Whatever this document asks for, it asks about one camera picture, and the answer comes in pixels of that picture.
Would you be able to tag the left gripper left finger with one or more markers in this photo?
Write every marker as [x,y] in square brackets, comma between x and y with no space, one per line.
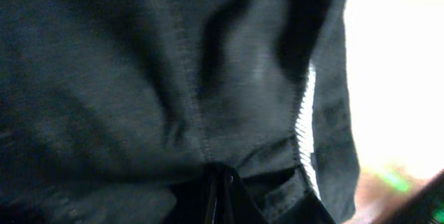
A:
[196,200]

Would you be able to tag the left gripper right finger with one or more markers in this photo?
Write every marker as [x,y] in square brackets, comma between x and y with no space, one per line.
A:
[234,204]

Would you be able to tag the black shorts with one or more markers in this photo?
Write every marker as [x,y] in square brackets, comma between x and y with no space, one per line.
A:
[106,104]

